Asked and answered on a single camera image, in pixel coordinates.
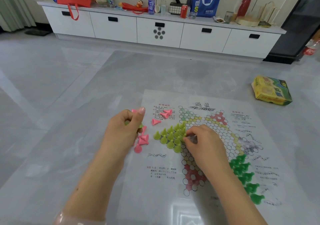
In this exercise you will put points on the person's right hand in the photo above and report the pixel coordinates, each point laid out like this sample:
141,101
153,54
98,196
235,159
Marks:
207,152

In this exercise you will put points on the person's left hand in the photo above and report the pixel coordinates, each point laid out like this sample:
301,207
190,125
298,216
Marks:
117,137

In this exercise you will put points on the person's left thumb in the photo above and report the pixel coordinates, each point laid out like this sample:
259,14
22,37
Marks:
139,119

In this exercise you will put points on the person's right thumb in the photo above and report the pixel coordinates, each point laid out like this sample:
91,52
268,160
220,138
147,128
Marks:
188,146

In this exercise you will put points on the yellow-green cone game piece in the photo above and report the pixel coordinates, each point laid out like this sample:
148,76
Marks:
141,125

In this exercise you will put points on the person's left forearm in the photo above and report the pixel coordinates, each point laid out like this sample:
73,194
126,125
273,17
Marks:
95,187

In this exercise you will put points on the person's right forearm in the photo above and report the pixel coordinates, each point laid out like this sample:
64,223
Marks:
232,199

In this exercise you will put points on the group of yellow-green game pieces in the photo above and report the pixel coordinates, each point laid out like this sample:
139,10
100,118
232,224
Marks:
170,144

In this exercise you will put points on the pile of pink game pieces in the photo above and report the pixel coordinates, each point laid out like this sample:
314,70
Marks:
143,140

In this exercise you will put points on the printed plastic checkers board sheet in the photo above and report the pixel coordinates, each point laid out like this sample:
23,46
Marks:
165,182

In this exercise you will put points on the group of dark green game pieces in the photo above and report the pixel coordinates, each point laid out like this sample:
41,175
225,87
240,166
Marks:
241,168

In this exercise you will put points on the cluster of grey round stickers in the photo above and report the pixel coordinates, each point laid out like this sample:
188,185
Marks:
159,33

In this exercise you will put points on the long white drawer cabinet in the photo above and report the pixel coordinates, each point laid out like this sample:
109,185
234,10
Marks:
160,32

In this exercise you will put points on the yellow and green cardboard box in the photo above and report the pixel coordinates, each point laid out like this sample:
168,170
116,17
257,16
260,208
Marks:
271,91

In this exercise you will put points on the red folded umbrella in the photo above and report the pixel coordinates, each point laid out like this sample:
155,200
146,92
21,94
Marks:
132,8

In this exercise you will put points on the paper cup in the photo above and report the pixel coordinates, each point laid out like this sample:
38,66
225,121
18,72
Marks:
157,8

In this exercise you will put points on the clear plastic bottle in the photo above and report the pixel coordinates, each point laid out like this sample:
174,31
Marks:
163,7

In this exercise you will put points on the small cartoon doll toy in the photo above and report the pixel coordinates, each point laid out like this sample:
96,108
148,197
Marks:
139,3

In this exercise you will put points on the red soda can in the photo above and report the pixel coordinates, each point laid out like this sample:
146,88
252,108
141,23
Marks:
184,11

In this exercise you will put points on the blue label drink bottle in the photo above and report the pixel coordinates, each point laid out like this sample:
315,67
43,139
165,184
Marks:
151,3

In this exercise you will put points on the small clear glass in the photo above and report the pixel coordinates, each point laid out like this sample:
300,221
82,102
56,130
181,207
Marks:
192,15

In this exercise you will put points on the plaid storage box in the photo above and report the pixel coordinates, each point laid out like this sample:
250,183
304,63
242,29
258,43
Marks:
176,8

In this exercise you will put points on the small clear jar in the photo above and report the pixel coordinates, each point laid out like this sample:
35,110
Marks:
111,0

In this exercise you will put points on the open snack packet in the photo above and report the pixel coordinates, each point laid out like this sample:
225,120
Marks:
219,19

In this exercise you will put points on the blue shopping bag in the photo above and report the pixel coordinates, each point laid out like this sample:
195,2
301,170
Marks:
206,3

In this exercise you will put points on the black floor mat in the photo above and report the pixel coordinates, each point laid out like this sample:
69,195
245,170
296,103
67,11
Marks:
37,32

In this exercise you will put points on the glass jar with lid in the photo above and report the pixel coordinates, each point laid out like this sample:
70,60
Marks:
228,17

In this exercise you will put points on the round bamboo box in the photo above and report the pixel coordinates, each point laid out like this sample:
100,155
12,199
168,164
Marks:
248,21

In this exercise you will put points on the red tall package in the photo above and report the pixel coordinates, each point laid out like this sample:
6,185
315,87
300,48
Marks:
244,7

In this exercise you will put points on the red label plastic bottle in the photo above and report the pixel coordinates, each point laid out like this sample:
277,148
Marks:
310,49

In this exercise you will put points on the black cabinet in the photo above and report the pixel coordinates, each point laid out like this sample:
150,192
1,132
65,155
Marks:
297,24

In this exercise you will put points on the pale green curtain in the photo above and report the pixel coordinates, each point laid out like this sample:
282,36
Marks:
13,4

